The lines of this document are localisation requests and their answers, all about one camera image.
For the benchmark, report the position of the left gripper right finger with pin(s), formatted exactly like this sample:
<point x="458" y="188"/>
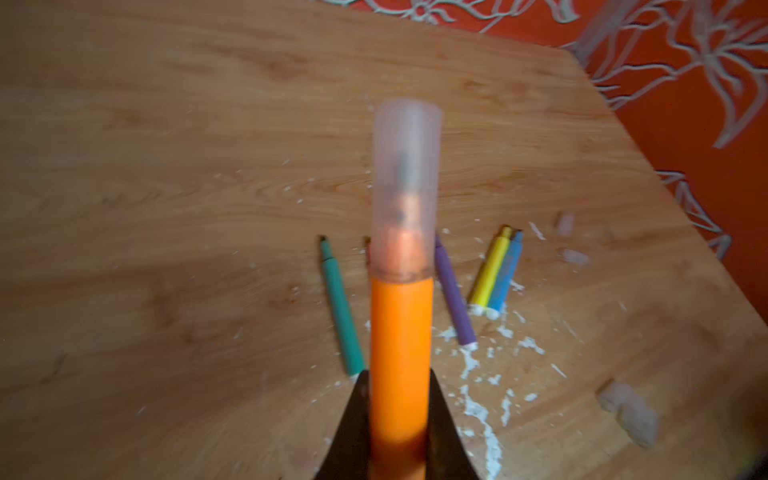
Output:
<point x="447" y="458"/>

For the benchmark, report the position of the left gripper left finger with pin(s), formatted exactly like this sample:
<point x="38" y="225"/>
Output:
<point x="349" y="452"/>

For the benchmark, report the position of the green pen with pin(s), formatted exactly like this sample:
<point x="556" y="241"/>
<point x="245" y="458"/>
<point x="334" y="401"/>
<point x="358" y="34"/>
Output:
<point x="340" y="308"/>

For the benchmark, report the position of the orange pen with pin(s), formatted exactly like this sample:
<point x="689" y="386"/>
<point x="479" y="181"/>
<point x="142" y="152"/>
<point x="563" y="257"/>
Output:
<point x="400" y="378"/>

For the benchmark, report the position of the purple pen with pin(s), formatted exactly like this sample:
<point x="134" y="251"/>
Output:
<point x="452" y="295"/>

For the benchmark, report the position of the yellow pen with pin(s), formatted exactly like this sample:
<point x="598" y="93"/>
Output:
<point x="486" y="278"/>

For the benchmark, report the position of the blue pen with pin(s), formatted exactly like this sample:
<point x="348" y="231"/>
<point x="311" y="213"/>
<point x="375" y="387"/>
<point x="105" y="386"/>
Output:
<point x="505" y="276"/>

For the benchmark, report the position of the pink pen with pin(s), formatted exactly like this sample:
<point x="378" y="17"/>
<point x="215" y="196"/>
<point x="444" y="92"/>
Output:
<point x="367" y="250"/>

